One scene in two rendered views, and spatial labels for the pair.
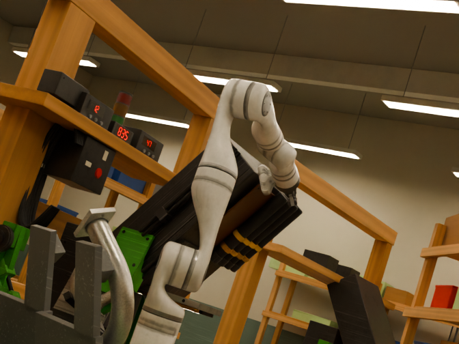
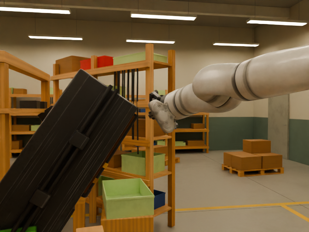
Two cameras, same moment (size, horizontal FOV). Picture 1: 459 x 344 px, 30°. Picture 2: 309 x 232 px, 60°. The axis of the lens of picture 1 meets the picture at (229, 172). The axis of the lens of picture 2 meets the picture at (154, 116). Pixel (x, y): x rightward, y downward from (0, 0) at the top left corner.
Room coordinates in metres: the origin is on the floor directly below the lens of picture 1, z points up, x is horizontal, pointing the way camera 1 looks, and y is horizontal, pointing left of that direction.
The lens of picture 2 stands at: (1.94, 0.38, 1.53)
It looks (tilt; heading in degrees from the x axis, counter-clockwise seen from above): 1 degrees down; 315
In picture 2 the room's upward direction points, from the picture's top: straight up
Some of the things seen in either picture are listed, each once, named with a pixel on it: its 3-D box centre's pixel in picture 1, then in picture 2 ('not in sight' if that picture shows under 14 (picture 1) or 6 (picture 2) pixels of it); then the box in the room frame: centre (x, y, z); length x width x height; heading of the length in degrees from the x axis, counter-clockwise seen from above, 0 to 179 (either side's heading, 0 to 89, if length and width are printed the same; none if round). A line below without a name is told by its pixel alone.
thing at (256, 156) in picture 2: not in sight; (252, 156); (4.92, -5.96, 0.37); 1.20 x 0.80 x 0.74; 62
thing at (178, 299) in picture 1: (156, 293); not in sight; (2.69, 0.09, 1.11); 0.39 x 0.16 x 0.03; 62
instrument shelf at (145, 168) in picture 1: (95, 141); not in sight; (2.79, 0.45, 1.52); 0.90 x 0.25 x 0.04; 152
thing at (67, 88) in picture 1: (63, 90); not in sight; (2.52, 0.55, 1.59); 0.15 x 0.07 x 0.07; 152
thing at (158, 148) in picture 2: not in sight; (155, 155); (7.27, -4.95, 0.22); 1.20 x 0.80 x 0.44; 94
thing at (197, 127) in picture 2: not in sight; (163, 121); (8.35, -6.40, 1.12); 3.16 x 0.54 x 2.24; 54
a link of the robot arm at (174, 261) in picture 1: (172, 282); not in sight; (1.89, 0.04, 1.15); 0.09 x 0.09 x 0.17; 2
